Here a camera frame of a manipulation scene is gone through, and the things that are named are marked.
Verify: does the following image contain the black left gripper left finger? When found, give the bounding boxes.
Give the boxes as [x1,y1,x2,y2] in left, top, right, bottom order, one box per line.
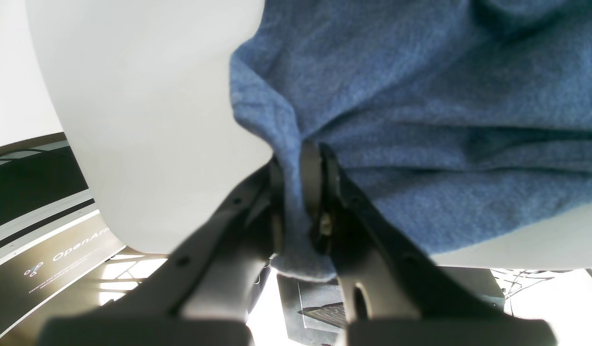
[37,159,281,346]

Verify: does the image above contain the dark blue T-shirt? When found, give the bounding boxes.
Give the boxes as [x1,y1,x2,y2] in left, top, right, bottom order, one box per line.
[229,0,592,281]

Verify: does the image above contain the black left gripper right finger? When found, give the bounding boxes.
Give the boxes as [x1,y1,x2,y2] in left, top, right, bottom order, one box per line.
[300,142,557,346]

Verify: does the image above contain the black OpenArm base panel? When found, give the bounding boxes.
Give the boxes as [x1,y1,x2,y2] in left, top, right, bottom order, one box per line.
[0,140,125,339]

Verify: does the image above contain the black computer case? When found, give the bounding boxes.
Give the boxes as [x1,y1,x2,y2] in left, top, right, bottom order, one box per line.
[277,263,505,346]

